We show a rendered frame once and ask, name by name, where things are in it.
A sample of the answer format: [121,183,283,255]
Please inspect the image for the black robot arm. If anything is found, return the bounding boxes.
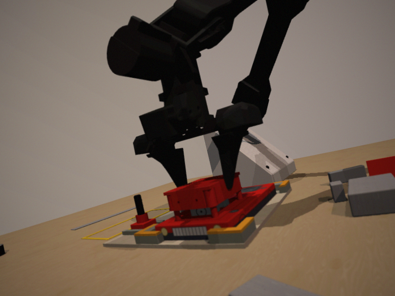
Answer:
[107,0,310,141]

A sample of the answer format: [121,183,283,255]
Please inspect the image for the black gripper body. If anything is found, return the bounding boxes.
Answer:
[133,77,263,155]

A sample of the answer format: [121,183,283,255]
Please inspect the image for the small grey toy wheel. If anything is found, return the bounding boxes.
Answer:
[0,244,5,256]

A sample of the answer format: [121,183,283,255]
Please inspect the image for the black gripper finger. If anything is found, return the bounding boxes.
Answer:
[146,148,187,187]
[211,131,249,189]

